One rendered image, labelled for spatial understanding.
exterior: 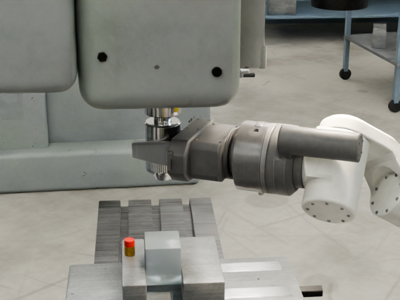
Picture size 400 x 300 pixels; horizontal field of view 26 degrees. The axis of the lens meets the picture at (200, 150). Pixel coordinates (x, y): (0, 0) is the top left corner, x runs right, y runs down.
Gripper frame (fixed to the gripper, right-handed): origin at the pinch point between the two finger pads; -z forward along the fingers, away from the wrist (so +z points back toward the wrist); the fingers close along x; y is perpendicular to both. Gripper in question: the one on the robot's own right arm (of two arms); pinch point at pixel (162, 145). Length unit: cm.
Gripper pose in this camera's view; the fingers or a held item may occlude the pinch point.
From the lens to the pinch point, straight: 112.9
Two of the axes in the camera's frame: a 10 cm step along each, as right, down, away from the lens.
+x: -3.5, 3.2, -8.8
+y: 0.1, 9.4, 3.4
